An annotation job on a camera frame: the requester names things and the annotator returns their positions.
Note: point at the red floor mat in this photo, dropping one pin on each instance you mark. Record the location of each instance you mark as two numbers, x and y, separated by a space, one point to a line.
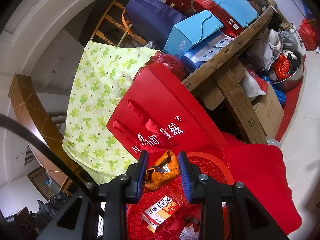
290 105

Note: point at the black puffer jacket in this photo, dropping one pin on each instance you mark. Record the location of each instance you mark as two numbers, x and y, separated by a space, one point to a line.
50 205

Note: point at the orange red plastic bag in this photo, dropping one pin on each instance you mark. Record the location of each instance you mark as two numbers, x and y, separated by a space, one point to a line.
281 67

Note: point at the red paper gift bag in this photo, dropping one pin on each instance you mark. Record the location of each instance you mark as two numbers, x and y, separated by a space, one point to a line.
162 100

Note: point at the blue plastic bag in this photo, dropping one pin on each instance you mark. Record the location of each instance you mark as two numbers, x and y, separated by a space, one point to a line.
280 96

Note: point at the brown panelled pillar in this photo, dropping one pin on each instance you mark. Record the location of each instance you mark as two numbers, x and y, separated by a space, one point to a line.
30 105

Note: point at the red fleece blanket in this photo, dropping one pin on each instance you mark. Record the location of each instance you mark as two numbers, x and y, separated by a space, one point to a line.
260 167

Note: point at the white red plastic bag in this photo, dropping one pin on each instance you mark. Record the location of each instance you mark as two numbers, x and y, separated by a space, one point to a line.
252 85

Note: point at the wooden stair railing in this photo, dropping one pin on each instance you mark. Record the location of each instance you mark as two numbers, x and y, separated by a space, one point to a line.
110 20

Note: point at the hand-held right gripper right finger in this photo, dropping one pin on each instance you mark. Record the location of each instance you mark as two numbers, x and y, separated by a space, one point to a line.
184 172

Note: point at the large light blue box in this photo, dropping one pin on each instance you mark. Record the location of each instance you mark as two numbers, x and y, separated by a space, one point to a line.
230 2

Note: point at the dark red plastic bag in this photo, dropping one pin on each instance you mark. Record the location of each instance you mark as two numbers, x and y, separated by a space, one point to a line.
172 63

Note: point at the red orange medicine box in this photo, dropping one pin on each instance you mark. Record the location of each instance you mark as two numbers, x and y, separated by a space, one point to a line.
160 212

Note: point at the light blue cardboard box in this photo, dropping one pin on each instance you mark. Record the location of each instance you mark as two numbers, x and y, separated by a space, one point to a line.
190 30

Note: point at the navy fabric bag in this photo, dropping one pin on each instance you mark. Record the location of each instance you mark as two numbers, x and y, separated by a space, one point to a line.
152 15

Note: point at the red plastic basket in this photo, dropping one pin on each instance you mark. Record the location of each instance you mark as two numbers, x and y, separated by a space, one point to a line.
215 167

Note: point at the brown cardboard box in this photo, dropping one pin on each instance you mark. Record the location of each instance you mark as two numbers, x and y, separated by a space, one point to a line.
270 112

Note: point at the brown door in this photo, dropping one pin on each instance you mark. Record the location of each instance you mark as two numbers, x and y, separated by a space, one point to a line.
37 180

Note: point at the blue white patterned pack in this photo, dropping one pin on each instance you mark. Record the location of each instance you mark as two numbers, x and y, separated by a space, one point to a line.
207 50

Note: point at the green clover print quilt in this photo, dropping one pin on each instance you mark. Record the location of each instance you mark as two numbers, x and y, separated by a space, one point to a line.
95 92

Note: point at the long red box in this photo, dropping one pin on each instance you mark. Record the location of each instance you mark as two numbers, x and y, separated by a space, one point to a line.
212 7

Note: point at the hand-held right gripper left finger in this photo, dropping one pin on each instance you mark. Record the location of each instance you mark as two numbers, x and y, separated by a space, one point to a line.
143 165

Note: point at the grey sack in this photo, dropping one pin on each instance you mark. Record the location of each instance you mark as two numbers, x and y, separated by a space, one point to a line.
265 47

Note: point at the orange packet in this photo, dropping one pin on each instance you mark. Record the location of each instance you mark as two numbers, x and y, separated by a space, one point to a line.
162 175

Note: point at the round wooden table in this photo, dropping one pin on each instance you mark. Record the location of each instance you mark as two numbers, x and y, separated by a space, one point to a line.
225 62

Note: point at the steel basin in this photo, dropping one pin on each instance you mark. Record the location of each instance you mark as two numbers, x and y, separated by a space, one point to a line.
290 80

